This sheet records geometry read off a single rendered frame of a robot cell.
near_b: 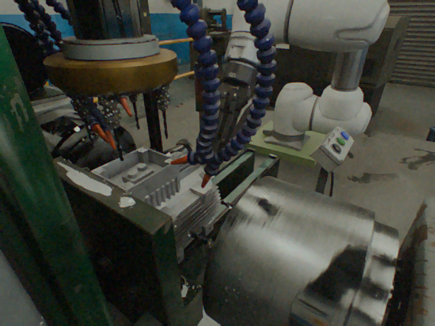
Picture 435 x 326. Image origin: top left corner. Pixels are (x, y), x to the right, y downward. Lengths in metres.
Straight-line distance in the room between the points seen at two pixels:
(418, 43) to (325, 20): 6.62
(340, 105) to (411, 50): 6.06
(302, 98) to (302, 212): 0.87
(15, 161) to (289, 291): 0.28
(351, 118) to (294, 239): 0.88
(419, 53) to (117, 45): 6.97
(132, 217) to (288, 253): 0.21
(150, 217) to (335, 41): 0.45
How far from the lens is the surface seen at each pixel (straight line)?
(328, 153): 0.74
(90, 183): 0.47
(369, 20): 0.56
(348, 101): 1.14
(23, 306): 0.25
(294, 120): 1.20
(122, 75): 0.35
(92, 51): 0.37
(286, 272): 0.33
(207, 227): 0.58
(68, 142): 0.66
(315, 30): 0.56
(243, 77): 0.56
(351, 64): 1.12
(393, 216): 1.05
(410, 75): 7.23
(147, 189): 0.46
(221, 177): 0.84
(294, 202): 0.37
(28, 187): 0.20
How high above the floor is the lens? 1.39
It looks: 31 degrees down
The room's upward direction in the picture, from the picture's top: straight up
